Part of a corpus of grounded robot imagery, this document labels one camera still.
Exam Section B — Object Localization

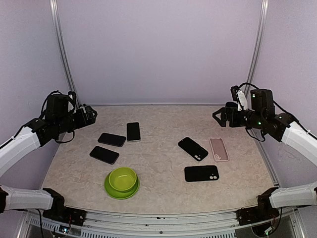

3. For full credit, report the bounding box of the dark phone lower left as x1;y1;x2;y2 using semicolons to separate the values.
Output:
89;146;119;165

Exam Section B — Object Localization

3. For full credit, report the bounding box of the silver edged black phone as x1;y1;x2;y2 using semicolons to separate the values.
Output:
127;122;141;142

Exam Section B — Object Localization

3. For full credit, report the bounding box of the right aluminium frame post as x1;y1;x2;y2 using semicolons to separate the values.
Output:
247;0;269;83

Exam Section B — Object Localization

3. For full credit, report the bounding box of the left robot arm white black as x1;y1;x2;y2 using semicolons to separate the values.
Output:
0;90;98;221

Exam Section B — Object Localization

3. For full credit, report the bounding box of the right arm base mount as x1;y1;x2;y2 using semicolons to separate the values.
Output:
236;187;281;226

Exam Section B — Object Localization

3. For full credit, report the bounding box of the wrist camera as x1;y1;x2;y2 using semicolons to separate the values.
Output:
230;86;249;111
68;91;76;108

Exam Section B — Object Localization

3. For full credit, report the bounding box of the pink phone case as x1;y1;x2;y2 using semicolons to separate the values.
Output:
210;138;229;162

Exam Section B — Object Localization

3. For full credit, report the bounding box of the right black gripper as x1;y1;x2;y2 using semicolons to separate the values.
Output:
213;106;265;129

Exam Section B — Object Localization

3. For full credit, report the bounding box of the dark phone upper left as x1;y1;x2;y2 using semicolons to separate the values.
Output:
98;133;126;147

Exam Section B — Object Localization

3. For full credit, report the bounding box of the aluminium frame post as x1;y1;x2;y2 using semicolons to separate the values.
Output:
50;0;77;93
247;0;269;83

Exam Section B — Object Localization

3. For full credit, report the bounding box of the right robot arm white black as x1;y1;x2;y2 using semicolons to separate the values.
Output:
212;85;317;220

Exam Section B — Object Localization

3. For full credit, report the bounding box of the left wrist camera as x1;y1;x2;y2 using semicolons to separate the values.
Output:
68;91;76;108

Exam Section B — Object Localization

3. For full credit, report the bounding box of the front aluminium rail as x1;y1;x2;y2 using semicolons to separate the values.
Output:
17;208;305;238

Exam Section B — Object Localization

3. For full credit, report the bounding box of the left aluminium frame post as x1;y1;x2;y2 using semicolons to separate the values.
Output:
50;0;77;93

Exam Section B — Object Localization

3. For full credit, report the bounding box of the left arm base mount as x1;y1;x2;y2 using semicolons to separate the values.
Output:
43;188;87;227

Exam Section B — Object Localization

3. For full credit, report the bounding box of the black phone case horizontal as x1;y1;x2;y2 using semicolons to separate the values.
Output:
184;165;219;182

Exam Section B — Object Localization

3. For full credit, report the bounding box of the green bowl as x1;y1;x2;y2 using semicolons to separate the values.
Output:
108;167;137;192

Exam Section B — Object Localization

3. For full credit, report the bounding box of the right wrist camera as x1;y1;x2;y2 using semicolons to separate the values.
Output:
230;86;249;111

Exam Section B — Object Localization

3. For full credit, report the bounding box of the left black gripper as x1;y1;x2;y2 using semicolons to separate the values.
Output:
55;105;97;134

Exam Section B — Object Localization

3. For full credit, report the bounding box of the dark phone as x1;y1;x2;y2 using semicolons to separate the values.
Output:
98;133;126;147
89;146;119;165

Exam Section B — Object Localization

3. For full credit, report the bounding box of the black cylinder cup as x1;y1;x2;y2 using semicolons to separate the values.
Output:
225;102;238;108

